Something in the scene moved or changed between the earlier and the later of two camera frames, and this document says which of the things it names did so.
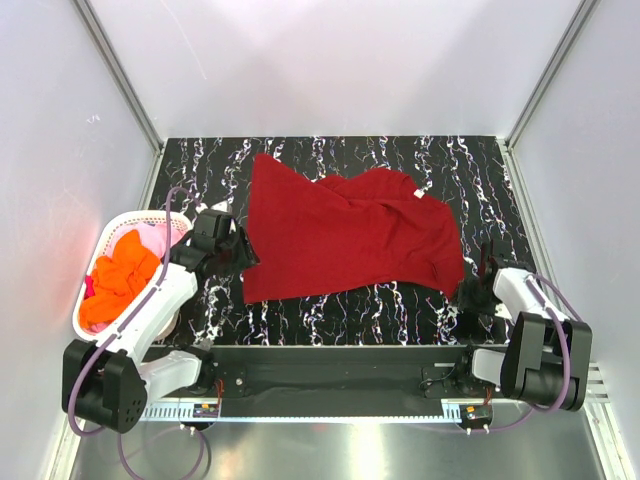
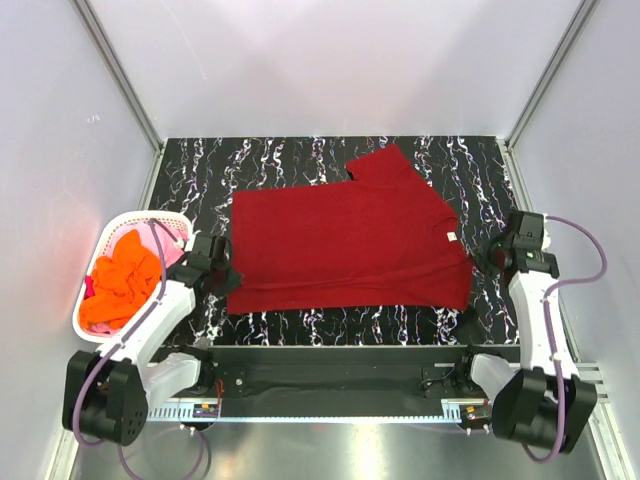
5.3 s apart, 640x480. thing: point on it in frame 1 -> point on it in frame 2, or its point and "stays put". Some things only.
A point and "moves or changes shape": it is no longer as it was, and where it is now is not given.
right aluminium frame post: x=572 y=33 stays put
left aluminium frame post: x=119 y=71 stays put
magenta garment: x=89 y=289 stays put
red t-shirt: x=375 y=225 moves or changes shape
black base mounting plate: x=417 y=372 stays put
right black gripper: x=464 y=302 -> x=479 y=253
